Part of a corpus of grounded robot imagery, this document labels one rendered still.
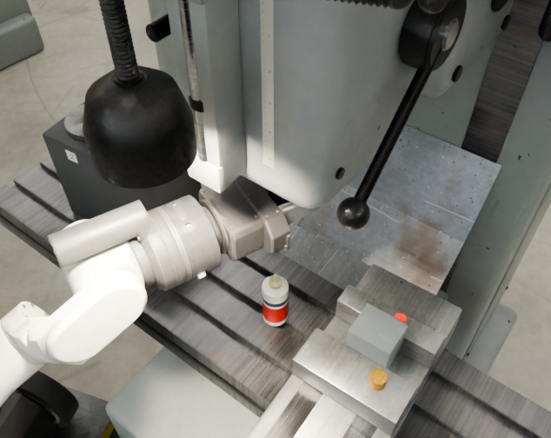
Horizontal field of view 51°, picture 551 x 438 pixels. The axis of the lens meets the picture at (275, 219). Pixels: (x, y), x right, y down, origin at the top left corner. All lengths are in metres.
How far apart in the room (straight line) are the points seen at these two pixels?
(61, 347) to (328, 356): 0.34
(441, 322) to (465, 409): 0.12
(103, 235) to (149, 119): 0.25
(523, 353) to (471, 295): 0.91
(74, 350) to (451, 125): 0.67
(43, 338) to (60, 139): 0.46
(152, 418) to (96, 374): 1.06
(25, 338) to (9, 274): 1.73
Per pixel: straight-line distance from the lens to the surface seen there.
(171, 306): 0.95
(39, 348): 0.61
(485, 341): 1.85
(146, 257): 0.61
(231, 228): 0.62
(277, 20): 0.43
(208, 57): 0.44
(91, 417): 1.49
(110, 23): 0.35
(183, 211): 0.61
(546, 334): 2.19
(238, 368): 0.88
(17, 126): 2.98
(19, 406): 1.32
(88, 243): 0.58
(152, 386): 0.98
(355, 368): 0.77
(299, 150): 0.48
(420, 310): 0.88
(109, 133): 0.36
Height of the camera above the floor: 1.71
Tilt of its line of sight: 48 degrees down
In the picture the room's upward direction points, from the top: straight up
